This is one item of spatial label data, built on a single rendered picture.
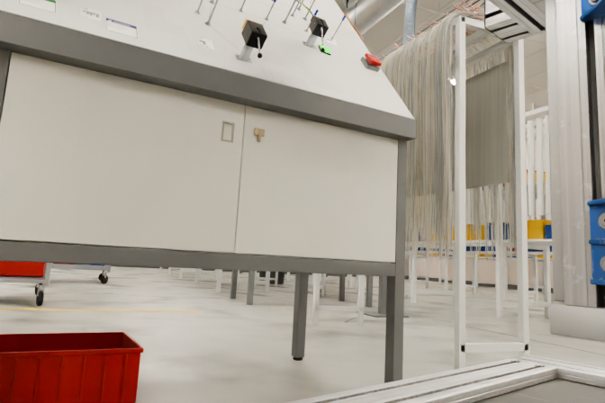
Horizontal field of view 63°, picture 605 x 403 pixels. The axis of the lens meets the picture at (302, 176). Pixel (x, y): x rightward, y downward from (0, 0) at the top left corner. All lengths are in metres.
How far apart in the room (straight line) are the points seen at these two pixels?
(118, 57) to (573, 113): 0.94
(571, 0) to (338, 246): 0.98
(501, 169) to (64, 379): 1.86
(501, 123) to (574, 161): 1.82
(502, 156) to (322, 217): 1.17
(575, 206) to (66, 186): 0.98
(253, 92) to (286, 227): 0.38
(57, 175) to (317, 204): 0.68
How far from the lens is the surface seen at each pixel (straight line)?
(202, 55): 1.34
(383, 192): 1.58
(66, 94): 1.23
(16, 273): 3.95
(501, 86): 2.49
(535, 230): 4.66
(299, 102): 1.39
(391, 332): 1.63
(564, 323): 0.62
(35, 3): 1.30
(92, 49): 1.23
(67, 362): 1.44
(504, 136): 2.41
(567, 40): 0.67
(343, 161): 1.50
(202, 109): 1.31
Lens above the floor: 0.40
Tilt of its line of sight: 10 degrees up
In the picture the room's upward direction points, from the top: 3 degrees clockwise
